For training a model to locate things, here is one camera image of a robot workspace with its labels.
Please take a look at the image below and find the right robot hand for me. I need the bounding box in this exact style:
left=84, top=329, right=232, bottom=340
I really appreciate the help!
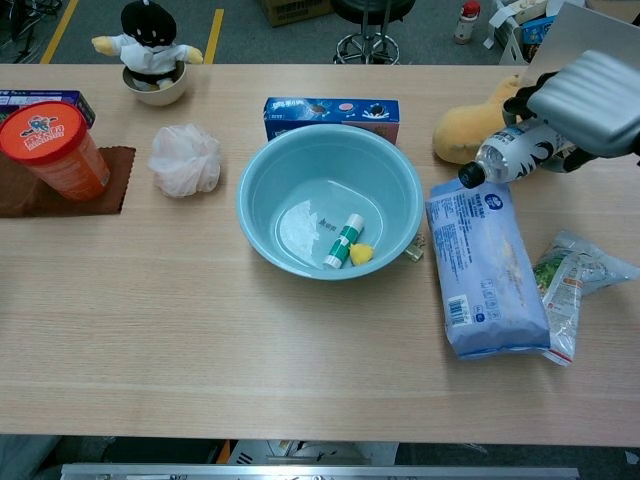
left=502, top=48, right=640, bottom=174

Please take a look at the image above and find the clear bottle with black cap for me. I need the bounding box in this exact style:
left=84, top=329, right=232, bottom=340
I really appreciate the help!
left=458, top=117, right=581, bottom=190

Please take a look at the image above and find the blue wet wipes pack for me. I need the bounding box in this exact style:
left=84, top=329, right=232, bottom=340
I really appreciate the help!
left=424, top=179, right=551, bottom=361

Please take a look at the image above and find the pink white mesh bath pouf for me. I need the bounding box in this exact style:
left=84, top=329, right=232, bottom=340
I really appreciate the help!
left=147, top=123, right=223, bottom=199

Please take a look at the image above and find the light blue plastic basin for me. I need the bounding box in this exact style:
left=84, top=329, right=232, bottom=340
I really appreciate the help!
left=235, top=123, right=426, bottom=282

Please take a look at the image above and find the white box with brown print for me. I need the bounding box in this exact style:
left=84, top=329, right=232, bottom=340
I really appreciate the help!
left=527, top=0, right=640, bottom=81

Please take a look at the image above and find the blue printed box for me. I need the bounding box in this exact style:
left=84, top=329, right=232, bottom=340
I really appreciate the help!
left=521, top=17, right=557, bottom=60

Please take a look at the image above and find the white open carton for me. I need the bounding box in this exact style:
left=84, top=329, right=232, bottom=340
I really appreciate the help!
left=487, top=0, right=556, bottom=64

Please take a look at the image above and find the yellow plush toy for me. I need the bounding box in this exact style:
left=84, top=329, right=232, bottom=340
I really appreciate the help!
left=432, top=74, right=524, bottom=165

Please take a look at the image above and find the red white bottle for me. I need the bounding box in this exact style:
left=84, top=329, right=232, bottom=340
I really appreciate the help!
left=453, top=0, right=481, bottom=45

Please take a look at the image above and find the clear printed snack bag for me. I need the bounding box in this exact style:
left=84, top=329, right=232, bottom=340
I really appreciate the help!
left=532, top=229, right=640, bottom=367

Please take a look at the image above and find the gold binder clip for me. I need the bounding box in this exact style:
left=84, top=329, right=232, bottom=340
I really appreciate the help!
left=403, top=234, right=426, bottom=264

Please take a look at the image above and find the black stool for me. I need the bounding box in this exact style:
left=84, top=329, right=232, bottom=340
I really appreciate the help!
left=329, top=0, right=417, bottom=65

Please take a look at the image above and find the small yellow toy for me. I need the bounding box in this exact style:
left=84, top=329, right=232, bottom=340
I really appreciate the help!
left=348, top=243, right=375, bottom=266

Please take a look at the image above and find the green white glue stick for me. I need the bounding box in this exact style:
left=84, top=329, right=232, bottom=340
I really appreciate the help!
left=322, top=213, right=365, bottom=269

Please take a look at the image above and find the blue Oreo cookie box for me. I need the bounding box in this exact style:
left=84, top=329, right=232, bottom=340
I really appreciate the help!
left=263, top=96, right=401, bottom=146

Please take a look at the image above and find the brown cardboard carton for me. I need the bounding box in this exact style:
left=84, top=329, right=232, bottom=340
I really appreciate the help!
left=257, top=0, right=334, bottom=28

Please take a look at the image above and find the beige bowl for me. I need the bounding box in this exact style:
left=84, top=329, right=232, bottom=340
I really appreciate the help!
left=122, top=62, right=189, bottom=107

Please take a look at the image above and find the black-headed plush doll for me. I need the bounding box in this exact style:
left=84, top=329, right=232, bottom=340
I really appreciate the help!
left=91, top=0, right=205, bottom=91

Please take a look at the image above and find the brown scalloped mat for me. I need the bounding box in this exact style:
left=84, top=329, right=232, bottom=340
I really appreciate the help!
left=0, top=146, right=137, bottom=219

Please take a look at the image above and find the purple cardboard box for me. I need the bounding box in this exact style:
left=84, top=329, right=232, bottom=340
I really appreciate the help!
left=0, top=89, right=96, bottom=129

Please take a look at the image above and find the orange lidded canister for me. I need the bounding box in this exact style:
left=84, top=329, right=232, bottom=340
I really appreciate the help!
left=0, top=102, right=111, bottom=202

